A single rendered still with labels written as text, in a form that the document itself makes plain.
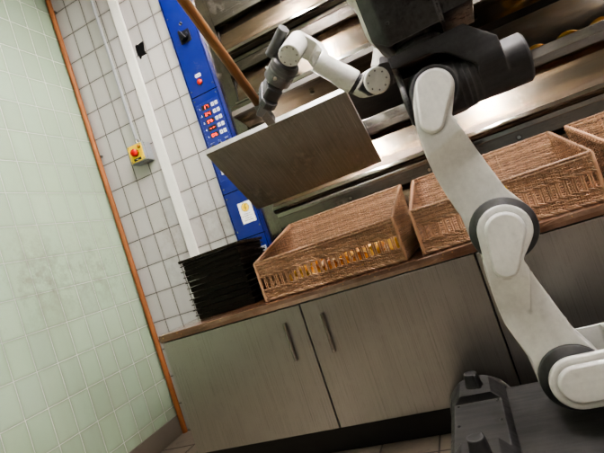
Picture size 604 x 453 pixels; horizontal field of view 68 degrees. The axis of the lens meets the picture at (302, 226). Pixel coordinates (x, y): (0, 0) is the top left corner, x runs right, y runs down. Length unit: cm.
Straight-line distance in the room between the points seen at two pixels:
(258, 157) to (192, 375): 87
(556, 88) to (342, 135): 88
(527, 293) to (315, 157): 92
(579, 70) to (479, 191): 111
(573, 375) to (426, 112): 63
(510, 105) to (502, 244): 107
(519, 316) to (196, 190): 169
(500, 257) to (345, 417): 87
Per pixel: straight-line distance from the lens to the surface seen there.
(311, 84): 205
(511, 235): 105
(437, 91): 108
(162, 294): 255
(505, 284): 108
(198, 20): 140
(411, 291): 150
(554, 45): 212
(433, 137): 107
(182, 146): 242
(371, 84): 138
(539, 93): 207
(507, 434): 120
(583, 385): 114
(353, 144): 167
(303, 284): 163
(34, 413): 213
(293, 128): 159
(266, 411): 178
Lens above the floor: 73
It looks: 2 degrees up
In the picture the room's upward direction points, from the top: 19 degrees counter-clockwise
